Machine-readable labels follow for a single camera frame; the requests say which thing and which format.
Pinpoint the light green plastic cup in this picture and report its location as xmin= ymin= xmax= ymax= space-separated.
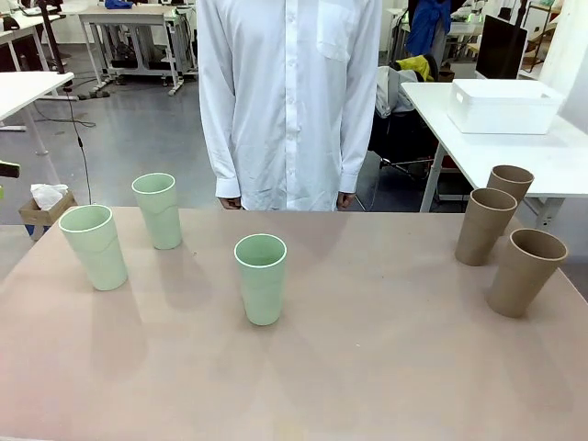
xmin=233 ymin=233 xmax=288 ymax=327
xmin=131 ymin=172 xmax=184 ymax=251
xmin=58 ymin=204 xmax=129 ymax=292

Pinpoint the brown plastic cup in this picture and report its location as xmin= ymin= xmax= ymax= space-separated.
xmin=454 ymin=187 xmax=519 ymax=267
xmin=486 ymin=228 xmax=569 ymax=320
xmin=486 ymin=164 xmax=536 ymax=238

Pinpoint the white plastic basket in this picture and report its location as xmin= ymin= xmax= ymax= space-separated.
xmin=447 ymin=78 xmax=565 ymax=135

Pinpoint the white sleeved left forearm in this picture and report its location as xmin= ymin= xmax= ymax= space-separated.
xmin=338 ymin=77 xmax=380 ymax=196

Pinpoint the white sleeved right forearm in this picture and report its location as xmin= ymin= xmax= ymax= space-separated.
xmin=198 ymin=77 xmax=243 ymax=199

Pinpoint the white crumpled tissue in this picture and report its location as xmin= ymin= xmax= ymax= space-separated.
xmin=29 ymin=183 xmax=70 ymax=211

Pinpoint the brown cardboard box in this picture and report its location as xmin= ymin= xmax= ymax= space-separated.
xmin=17 ymin=190 xmax=78 ymax=241

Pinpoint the small white side table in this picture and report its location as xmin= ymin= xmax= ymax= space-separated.
xmin=0 ymin=71 xmax=75 ymax=157

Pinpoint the black stand pole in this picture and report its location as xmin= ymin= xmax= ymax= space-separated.
xmin=35 ymin=0 xmax=80 ymax=101

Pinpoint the grey metal workbench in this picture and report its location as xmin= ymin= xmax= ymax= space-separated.
xmin=77 ymin=3 xmax=199 ymax=96

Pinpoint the person in white shirt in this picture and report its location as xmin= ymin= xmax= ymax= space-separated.
xmin=197 ymin=0 xmax=383 ymax=212

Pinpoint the black chair with grey garment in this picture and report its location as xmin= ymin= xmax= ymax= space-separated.
xmin=367 ymin=53 xmax=443 ymax=185

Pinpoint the yellow garment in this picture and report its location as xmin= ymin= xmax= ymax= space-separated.
xmin=396 ymin=54 xmax=434 ymax=83

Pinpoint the blue hanging jacket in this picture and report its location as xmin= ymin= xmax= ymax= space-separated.
xmin=405 ymin=0 xmax=454 ymax=57

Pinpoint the black computer monitor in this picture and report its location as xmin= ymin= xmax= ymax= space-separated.
xmin=474 ymin=14 xmax=529 ymax=81

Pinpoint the large white side table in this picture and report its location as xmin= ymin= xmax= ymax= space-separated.
xmin=401 ymin=81 xmax=588 ymax=231

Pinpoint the black floor cable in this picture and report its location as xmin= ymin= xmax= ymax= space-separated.
xmin=67 ymin=86 xmax=96 ymax=206

